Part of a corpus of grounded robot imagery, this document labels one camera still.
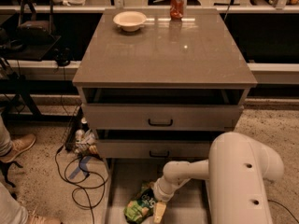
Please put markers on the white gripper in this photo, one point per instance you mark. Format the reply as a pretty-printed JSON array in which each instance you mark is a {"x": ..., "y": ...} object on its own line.
[{"x": 161, "y": 195}]

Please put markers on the green rice chip bag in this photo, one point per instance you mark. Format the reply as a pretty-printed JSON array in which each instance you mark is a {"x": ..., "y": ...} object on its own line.
[{"x": 142, "y": 205}]

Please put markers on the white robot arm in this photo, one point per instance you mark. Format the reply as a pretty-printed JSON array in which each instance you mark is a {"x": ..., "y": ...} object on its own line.
[{"x": 235, "y": 170}]

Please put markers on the bottom grey drawer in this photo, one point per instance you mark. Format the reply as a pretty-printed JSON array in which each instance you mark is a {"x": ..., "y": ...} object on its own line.
[{"x": 188, "y": 206}]

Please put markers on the grey drawer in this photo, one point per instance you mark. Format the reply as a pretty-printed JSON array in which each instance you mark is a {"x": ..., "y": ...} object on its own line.
[
  {"x": 162, "y": 117},
  {"x": 188, "y": 206},
  {"x": 132, "y": 149}
]

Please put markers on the middle grey drawer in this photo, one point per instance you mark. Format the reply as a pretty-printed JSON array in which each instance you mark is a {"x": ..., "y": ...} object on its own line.
[{"x": 132, "y": 149}]

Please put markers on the top grey drawer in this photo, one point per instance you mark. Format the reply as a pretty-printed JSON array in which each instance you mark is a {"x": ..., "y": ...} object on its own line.
[{"x": 162, "y": 117}]

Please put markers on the grey drawer cabinet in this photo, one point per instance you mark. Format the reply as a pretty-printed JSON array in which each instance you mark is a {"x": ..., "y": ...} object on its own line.
[{"x": 194, "y": 61}]

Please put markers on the black bag on shelf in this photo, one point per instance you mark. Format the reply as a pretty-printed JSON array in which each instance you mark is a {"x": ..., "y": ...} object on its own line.
[{"x": 35, "y": 31}]

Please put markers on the pile of bottles and trash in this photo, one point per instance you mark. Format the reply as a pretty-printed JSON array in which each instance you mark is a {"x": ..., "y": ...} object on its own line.
[{"x": 85, "y": 139}]

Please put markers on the tan shoe lower left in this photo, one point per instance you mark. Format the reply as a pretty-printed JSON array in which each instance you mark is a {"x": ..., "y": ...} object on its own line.
[{"x": 36, "y": 219}]

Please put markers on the tan shoe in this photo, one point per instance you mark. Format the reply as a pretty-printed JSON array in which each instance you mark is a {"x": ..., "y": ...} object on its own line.
[
  {"x": 36, "y": 219},
  {"x": 13, "y": 148}
]

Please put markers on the person's leg in light trousers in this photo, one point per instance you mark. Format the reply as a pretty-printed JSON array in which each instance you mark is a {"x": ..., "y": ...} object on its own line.
[{"x": 11, "y": 212}]

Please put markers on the tan shoe upper left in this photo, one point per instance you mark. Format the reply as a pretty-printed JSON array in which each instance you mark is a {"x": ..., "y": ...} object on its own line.
[{"x": 13, "y": 148}]

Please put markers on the black headphones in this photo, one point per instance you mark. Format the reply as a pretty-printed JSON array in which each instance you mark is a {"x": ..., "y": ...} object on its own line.
[{"x": 62, "y": 57}]

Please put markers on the white bowl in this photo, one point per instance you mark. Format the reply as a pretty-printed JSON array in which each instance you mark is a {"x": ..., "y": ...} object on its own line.
[{"x": 130, "y": 21}]

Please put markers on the orange soda can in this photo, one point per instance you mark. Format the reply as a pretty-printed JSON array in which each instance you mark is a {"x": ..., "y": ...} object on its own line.
[{"x": 177, "y": 9}]

